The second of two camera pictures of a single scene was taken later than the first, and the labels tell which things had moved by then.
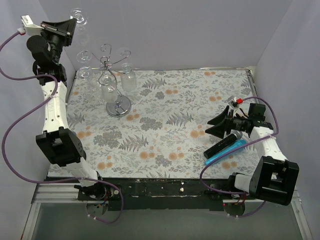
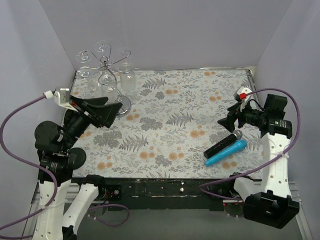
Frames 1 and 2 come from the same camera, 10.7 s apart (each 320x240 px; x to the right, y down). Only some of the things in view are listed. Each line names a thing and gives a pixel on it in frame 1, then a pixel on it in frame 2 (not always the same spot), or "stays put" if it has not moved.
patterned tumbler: [108, 83] stays put
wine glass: [84, 56] stays put
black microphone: [236, 135] stays put
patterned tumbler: [128, 77] stays put
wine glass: [81, 37] to [103, 46]
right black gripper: [230, 122] to [239, 115]
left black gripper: [55, 30] to [89, 115]
